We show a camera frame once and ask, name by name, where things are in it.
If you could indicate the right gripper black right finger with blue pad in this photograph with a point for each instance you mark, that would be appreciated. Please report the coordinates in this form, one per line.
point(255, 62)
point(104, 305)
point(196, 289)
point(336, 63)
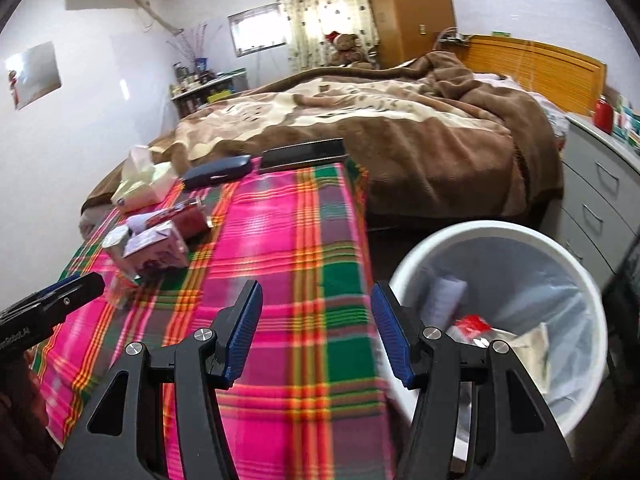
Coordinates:
point(478, 415)

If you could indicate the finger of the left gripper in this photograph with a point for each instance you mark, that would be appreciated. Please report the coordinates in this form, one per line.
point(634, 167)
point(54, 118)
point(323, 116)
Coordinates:
point(43, 292)
point(68, 298)

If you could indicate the small clear plastic cup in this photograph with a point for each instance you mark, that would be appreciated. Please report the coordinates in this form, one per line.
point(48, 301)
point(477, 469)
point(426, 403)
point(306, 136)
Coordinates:
point(120, 290)

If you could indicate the pink milk carton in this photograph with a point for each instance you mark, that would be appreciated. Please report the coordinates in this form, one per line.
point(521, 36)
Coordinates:
point(156, 250)
point(442, 300)

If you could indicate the red drink can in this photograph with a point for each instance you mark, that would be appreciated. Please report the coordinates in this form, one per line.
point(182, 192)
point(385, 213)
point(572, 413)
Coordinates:
point(189, 218)

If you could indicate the white wrapper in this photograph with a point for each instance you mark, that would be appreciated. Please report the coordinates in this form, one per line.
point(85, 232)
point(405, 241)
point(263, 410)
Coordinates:
point(115, 242)

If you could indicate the clear trash bag liner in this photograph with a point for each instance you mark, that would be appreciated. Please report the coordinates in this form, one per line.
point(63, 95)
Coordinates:
point(550, 309)

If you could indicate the white round trash bin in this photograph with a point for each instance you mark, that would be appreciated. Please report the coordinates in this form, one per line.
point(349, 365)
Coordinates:
point(500, 239)

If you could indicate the pink plaid table cloth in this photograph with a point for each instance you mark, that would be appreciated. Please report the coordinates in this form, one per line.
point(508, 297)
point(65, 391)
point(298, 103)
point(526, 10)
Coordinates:
point(311, 401)

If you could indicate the tissue pack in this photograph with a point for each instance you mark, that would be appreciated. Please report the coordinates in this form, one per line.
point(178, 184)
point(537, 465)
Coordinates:
point(143, 183)

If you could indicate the dark blue glasses case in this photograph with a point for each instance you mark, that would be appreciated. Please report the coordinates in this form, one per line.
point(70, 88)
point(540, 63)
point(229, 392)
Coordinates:
point(217, 172)

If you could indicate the cluttered side desk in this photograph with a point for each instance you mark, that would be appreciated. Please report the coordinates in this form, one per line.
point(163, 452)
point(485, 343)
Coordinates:
point(195, 95)

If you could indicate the black tablet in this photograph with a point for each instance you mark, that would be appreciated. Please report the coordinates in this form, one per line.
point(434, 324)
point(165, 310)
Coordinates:
point(303, 155)

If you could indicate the grey three-drawer cabinet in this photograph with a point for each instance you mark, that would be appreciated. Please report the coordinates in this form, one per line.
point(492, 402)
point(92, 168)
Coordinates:
point(597, 218)

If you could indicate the dried branches in vase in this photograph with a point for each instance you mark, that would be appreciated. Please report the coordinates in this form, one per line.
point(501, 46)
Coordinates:
point(189, 44)

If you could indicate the brown fleece bed blanket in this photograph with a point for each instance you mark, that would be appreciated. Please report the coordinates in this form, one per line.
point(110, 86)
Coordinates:
point(437, 142)

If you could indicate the red canister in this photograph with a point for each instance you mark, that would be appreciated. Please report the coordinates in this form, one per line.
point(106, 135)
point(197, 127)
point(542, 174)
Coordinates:
point(603, 115)

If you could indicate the boxes on cabinet top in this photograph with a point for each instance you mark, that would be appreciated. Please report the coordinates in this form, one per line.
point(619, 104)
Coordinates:
point(626, 125)

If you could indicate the orange wooden headboard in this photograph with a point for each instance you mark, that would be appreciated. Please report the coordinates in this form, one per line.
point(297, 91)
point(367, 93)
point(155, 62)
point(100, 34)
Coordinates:
point(571, 80)

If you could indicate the brown teddy bear santa hat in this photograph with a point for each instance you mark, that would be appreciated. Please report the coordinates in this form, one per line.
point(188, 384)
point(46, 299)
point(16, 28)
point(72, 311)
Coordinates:
point(347, 51)

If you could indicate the patterned window curtain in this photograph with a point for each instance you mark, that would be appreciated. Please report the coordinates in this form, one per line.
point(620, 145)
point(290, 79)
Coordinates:
point(309, 22)

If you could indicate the orange wooden wardrobe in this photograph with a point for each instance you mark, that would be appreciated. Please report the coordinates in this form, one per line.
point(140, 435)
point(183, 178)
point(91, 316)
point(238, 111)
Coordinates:
point(408, 28)

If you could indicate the wall poster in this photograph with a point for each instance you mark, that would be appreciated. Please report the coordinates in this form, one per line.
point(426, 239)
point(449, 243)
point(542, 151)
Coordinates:
point(32, 74)

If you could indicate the small wall window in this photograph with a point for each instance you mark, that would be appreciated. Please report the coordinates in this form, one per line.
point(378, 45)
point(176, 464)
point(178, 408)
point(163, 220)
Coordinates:
point(258, 29)

